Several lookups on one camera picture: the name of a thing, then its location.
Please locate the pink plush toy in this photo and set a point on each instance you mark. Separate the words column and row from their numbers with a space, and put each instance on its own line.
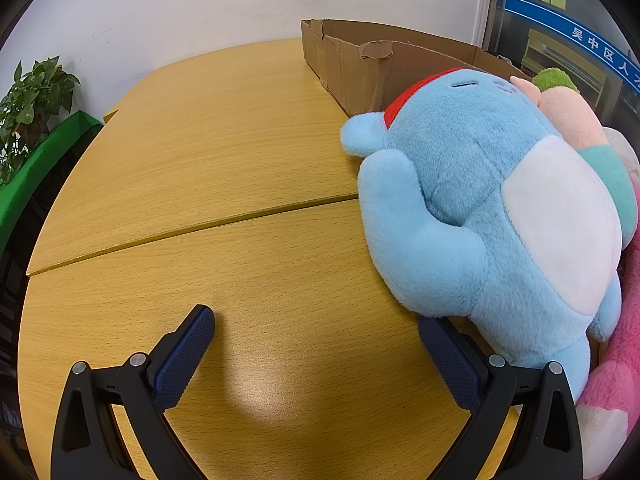
column 615, row 375

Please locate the potted green plant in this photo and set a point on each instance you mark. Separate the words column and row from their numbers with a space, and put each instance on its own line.
column 35, row 95

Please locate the blue banner sign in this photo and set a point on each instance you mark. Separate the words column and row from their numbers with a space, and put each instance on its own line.
column 565, row 25

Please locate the blue plush toy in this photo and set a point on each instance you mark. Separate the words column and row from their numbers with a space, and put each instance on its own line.
column 450, row 170

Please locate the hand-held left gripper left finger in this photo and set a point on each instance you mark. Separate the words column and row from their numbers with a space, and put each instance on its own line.
column 180, row 360

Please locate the green cloth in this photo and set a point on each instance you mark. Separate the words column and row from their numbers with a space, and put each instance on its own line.
column 45, row 155

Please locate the cardboard box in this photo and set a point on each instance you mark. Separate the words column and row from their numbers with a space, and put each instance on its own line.
column 345, row 70

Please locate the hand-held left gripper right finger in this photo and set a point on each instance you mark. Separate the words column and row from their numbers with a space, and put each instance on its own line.
column 452, row 362

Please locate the peach and teal plush toy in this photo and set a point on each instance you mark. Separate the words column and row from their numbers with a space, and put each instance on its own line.
column 565, row 115

